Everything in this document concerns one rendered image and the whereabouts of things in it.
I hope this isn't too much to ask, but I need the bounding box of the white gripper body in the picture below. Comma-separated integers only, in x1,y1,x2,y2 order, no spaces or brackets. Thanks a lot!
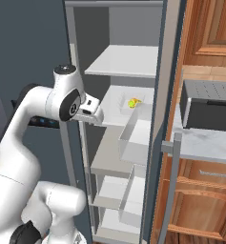
74,106,105,126

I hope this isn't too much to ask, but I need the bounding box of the clear tupperware with shrimp corn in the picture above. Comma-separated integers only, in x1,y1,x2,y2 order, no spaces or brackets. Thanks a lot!
118,92,147,112

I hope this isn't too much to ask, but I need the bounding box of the grey fridge door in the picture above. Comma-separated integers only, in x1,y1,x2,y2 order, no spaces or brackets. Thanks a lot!
139,0,188,244

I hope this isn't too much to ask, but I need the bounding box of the black microwave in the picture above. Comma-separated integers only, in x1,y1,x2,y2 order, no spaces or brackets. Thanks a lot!
179,79,226,132

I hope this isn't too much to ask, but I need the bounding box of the black microwave door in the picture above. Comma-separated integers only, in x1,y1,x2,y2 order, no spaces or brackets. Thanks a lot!
184,97,226,132

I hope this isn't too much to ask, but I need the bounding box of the wooden cupboard door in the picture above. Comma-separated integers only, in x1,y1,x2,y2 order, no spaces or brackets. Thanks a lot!
166,190,226,242
183,0,226,67

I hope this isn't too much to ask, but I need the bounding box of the white fridge shelf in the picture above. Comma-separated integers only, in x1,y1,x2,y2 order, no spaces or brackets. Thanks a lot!
99,85,155,129
84,44,159,79

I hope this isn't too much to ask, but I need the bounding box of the grey fridge shelf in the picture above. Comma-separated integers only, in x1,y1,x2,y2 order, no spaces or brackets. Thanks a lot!
90,125,148,179

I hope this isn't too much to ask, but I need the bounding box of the grey fridge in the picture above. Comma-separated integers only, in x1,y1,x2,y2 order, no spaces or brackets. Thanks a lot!
64,0,165,244

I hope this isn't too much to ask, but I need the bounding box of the wooden drawer front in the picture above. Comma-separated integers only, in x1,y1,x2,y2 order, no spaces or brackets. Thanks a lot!
176,158,226,194

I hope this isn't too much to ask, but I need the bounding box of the grey fridge door handle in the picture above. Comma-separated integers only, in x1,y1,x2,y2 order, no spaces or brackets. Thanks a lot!
156,132,183,244

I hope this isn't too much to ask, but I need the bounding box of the black microwave door handle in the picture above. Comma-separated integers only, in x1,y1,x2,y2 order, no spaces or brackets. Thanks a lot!
206,99,226,108

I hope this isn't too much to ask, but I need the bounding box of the silver drawer handle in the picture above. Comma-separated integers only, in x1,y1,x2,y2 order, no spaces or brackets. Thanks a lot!
198,169,226,178

